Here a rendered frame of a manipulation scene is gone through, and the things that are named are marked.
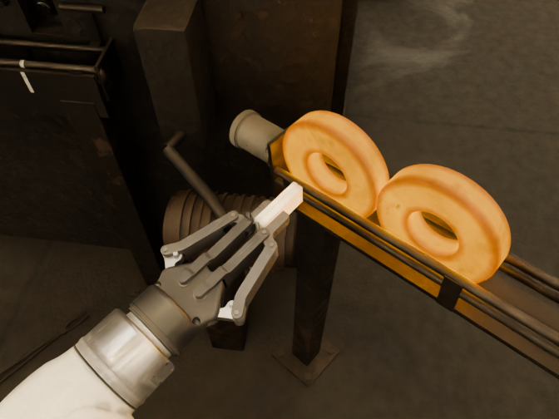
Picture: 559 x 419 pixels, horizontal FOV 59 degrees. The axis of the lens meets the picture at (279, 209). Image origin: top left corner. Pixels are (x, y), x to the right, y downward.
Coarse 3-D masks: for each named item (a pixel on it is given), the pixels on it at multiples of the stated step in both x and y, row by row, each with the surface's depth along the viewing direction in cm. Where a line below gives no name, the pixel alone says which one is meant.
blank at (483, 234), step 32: (384, 192) 57; (416, 192) 53; (448, 192) 50; (480, 192) 50; (384, 224) 61; (416, 224) 59; (448, 224) 53; (480, 224) 49; (448, 256) 56; (480, 256) 52
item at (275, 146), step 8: (280, 136) 65; (272, 144) 65; (280, 144) 66; (272, 152) 66; (280, 152) 67; (272, 160) 67; (280, 160) 68; (272, 168) 68; (272, 176) 69; (272, 184) 70
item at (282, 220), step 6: (282, 216) 57; (288, 216) 57; (270, 222) 57; (276, 222) 57; (282, 222) 57; (288, 222) 58; (270, 228) 57; (276, 228) 57; (282, 228) 58; (270, 234) 56; (276, 234) 58; (264, 246) 57; (276, 252) 56
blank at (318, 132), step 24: (312, 120) 59; (336, 120) 58; (288, 144) 65; (312, 144) 61; (336, 144) 58; (360, 144) 57; (288, 168) 69; (312, 168) 66; (360, 168) 57; (384, 168) 58; (336, 192) 65; (360, 192) 60
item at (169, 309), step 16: (176, 272) 54; (208, 272) 54; (160, 288) 51; (176, 288) 53; (192, 288) 53; (224, 288) 53; (144, 304) 49; (160, 304) 49; (176, 304) 50; (192, 304) 52; (208, 304) 52; (144, 320) 49; (160, 320) 49; (176, 320) 49; (192, 320) 51; (208, 320) 51; (160, 336) 48; (176, 336) 49; (192, 336) 51; (176, 352) 50
